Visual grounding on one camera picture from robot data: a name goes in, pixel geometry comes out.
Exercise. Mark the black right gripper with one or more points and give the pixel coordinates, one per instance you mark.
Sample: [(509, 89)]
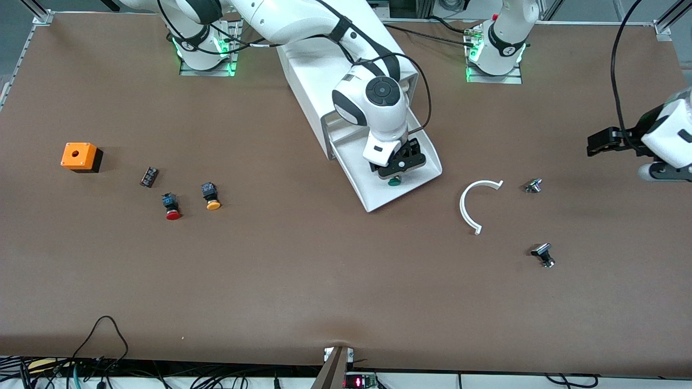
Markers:
[(413, 147)]

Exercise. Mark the small black contact block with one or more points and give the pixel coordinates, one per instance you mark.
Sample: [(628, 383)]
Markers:
[(149, 177)]

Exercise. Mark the orange black button enclosure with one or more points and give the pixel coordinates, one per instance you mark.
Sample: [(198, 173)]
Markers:
[(78, 154)]

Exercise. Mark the green push button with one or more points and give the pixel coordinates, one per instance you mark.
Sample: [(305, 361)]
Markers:
[(395, 182)]

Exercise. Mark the red push button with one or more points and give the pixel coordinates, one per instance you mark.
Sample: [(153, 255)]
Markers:
[(173, 214)]

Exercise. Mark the white drawer cabinet housing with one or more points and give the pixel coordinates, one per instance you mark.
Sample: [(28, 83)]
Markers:
[(308, 86)]

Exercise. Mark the device with red display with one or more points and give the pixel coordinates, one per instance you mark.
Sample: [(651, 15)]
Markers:
[(359, 382)]

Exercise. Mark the yellow push button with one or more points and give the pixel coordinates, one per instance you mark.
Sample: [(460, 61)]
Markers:
[(213, 205)]

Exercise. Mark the small silver metal switch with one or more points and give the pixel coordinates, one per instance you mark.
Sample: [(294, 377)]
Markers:
[(533, 186)]

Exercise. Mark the brown camera post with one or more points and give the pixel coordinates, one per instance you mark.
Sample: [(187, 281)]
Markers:
[(332, 373)]

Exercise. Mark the aluminium frame profile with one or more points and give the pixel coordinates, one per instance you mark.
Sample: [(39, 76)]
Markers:
[(40, 13), (667, 24)]

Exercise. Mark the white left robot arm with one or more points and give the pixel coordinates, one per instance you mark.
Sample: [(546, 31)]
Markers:
[(505, 38)]

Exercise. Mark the white curved plastic arc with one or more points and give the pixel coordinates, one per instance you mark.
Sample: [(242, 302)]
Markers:
[(462, 206)]

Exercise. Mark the white metal bracket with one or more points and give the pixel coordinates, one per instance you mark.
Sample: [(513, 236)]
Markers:
[(327, 354)]

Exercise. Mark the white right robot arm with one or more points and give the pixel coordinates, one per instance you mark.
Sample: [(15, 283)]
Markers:
[(303, 19)]

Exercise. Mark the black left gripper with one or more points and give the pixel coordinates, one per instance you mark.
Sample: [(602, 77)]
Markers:
[(633, 140)]

